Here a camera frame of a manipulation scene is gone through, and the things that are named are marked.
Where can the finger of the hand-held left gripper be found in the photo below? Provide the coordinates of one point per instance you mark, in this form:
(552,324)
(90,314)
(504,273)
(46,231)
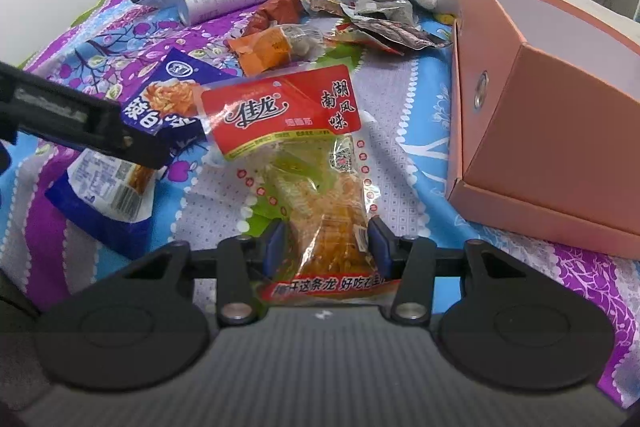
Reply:
(75,117)

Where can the red label clear snack packet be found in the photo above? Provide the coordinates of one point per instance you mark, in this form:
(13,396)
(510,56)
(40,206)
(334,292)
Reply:
(280,107)

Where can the blue snack packet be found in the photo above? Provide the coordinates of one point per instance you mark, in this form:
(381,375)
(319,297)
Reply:
(100,187)

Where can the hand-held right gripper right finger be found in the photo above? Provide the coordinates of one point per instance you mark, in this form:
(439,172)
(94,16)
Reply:
(377,249)

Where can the small red foil snack packet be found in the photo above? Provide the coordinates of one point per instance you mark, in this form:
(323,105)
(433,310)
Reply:
(277,9)

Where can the dark red snack packet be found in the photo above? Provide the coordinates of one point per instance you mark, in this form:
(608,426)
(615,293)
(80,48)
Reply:
(395,36)

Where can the purple floral quilt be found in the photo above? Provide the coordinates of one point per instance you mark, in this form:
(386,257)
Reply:
(420,132)

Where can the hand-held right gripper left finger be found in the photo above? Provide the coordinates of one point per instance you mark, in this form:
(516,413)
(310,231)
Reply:
(275,249)

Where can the orange snack packet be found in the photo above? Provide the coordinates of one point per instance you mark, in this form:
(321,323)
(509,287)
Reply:
(265,49)

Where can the pink cardboard box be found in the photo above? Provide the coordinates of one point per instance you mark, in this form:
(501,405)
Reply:
(550,132)

